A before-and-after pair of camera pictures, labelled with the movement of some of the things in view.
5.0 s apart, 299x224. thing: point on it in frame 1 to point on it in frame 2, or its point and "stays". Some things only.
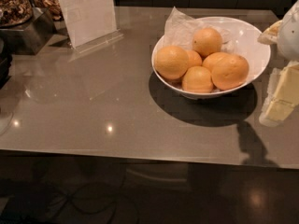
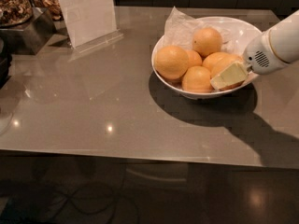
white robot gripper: [290, 36] to [259, 56]
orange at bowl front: [197, 79] stays
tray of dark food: [15, 7] stays
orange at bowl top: [206, 41] stays
